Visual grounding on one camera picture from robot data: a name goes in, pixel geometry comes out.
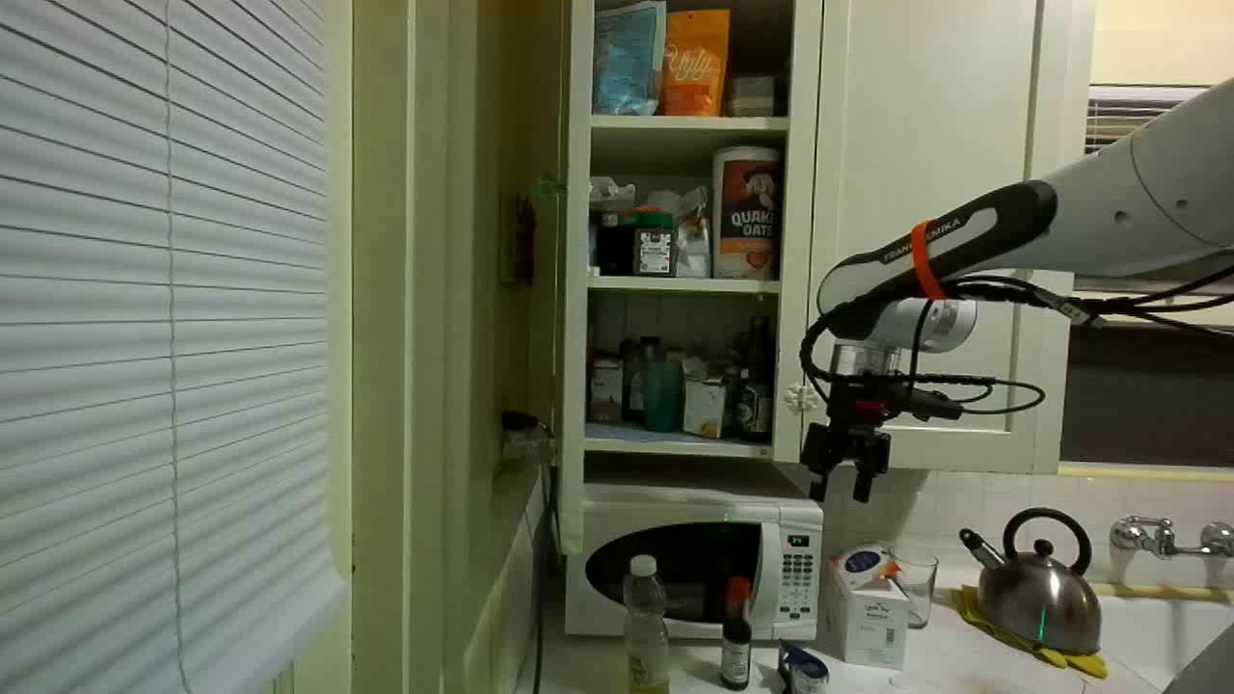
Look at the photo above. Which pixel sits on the crumpled plastic bag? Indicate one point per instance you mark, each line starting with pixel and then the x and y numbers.
pixel 610 200

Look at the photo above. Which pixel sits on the small white box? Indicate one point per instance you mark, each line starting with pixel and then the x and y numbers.
pixel 704 409

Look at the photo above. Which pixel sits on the white cabinet door knob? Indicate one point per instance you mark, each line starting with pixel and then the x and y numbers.
pixel 799 399

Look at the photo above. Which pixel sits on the white oats canister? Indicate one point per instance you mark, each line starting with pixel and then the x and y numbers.
pixel 746 214

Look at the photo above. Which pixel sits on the white air vent grille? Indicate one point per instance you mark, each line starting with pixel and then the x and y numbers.
pixel 1132 116

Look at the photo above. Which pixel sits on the clear drinking glass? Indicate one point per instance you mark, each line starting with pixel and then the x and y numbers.
pixel 925 590

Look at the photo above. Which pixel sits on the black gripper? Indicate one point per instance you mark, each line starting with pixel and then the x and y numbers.
pixel 851 428

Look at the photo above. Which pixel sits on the large dark bottle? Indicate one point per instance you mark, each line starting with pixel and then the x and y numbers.
pixel 749 391

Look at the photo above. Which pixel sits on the dark bottle with red cap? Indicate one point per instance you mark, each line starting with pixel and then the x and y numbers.
pixel 733 649

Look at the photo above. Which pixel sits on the jar with green lid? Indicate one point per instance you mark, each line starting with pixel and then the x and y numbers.
pixel 652 251

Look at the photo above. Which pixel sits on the open white upper cabinet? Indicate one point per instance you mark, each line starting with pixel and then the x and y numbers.
pixel 682 287

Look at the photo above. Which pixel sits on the orange box on shelf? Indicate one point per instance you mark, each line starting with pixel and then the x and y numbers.
pixel 695 62

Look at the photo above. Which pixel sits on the small glass jar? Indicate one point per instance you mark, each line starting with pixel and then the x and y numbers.
pixel 607 391

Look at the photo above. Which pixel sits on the white window blinds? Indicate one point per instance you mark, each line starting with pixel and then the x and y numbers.
pixel 155 322

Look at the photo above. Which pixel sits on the chrome sink faucet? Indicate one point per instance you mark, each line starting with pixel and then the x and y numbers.
pixel 1132 534

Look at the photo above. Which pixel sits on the green bottle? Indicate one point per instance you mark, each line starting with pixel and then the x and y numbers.
pixel 665 399

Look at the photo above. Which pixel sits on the white carton box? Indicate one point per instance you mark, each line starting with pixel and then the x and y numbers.
pixel 873 622

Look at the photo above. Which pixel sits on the small blue white container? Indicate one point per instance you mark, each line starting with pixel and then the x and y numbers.
pixel 805 674

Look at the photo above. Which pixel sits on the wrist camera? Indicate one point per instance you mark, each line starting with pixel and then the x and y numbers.
pixel 929 406

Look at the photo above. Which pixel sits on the dark jar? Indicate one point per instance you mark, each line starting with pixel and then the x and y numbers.
pixel 616 248

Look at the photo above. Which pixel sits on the clear plastic bottle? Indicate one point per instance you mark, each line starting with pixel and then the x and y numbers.
pixel 647 631

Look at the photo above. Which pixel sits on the open white cabinet door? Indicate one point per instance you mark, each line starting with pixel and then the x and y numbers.
pixel 507 128

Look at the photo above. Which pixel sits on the closed white cabinet door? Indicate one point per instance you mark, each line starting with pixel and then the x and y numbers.
pixel 929 128

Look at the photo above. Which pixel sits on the white microwave oven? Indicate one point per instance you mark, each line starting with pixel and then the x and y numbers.
pixel 605 541

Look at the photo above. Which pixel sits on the slim dark bottle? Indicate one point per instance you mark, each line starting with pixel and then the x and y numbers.
pixel 637 379

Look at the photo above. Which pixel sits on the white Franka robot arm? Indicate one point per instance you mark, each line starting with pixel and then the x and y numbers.
pixel 1159 196

